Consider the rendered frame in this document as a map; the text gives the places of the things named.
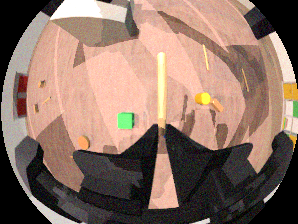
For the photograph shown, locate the orange round disc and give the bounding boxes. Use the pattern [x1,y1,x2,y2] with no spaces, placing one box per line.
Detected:
[77,136,90,149]

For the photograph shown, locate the green cube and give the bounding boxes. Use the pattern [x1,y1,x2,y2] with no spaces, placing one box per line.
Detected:
[117,113,134,129]

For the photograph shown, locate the short yellow cylinder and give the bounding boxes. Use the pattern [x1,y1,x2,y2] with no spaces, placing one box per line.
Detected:
[194,92,212,104]

